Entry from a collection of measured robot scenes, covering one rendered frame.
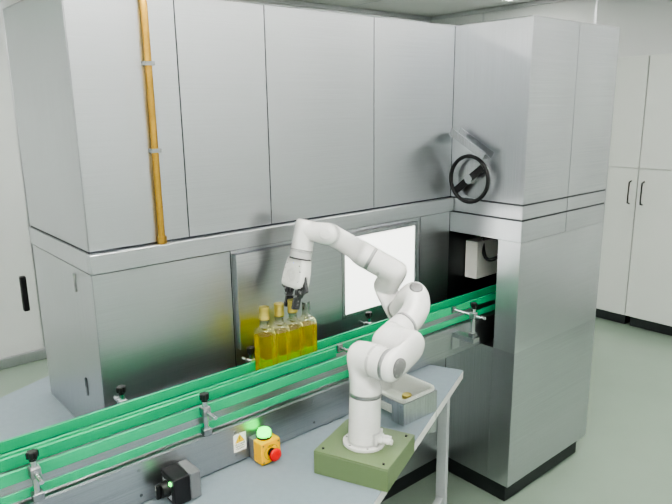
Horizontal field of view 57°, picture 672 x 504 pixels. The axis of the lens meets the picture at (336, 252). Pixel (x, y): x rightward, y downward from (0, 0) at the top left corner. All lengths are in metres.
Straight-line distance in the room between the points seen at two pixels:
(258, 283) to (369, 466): 0.74
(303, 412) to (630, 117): 4.01
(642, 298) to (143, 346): 4.32
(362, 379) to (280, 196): 0.75
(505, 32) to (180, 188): 1.44
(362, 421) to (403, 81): 1.38
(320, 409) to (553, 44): 1.69
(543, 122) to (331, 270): 1.06
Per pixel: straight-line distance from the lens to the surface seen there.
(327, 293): 2.39
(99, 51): 1.93
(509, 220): 2.70
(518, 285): 2.73
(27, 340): 5.13
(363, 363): 1.79
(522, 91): 2.64
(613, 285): 5.66
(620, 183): 5.51
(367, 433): 1.89
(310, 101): 2.29
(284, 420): 2.06
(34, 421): 2.47
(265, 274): 2.20
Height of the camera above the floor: 1.80
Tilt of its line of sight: 13 degrees down
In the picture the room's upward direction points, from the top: 1 degrees counter-clockwise
